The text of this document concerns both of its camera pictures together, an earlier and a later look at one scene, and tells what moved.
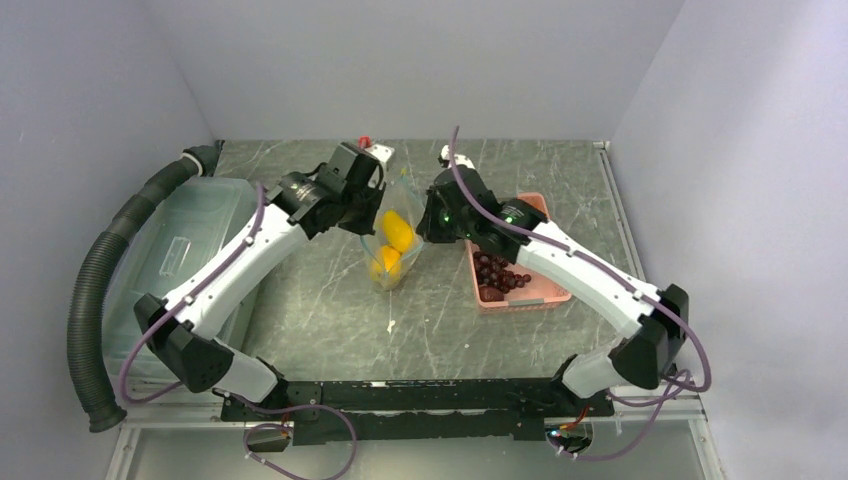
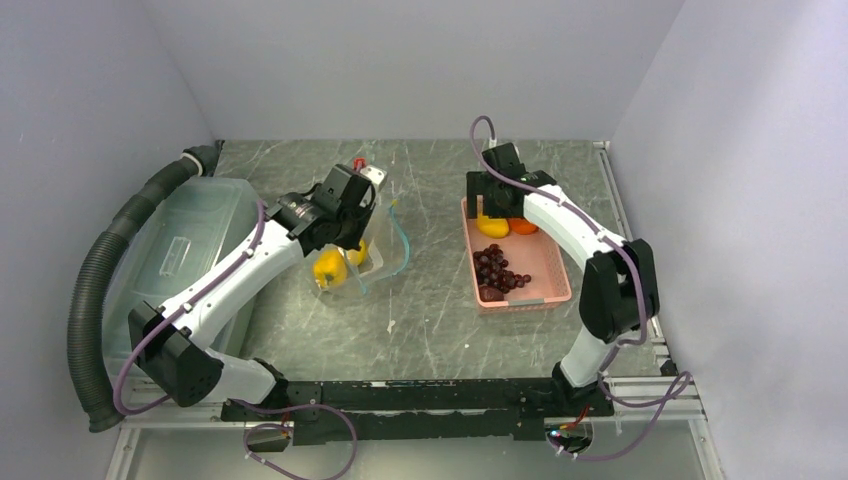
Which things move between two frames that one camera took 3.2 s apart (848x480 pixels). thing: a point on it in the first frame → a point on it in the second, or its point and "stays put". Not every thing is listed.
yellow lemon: x=388 y=266 → x=329 y=267
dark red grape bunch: x=492 y=271 stays put
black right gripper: x=432 y=233 → x=478 y=183
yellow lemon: x=397 y=231 → x=357 y=256
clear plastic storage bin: x=162 y=238 stays put
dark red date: x=490 y=294 stays put
